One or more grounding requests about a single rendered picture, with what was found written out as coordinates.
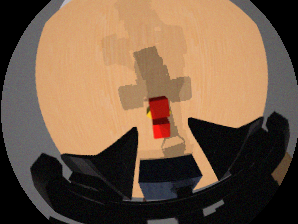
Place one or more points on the red cube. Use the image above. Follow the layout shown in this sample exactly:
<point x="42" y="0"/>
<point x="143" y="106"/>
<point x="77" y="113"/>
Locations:
<point x="161" y="128"/>
<point x="159" y="107"/>

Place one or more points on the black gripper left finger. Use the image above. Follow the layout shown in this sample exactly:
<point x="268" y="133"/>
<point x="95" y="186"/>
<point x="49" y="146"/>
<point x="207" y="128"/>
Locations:
<point x="115" y="165"/>

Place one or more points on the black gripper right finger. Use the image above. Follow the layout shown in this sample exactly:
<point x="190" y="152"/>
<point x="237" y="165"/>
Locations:
<point x="222" y="145"/>

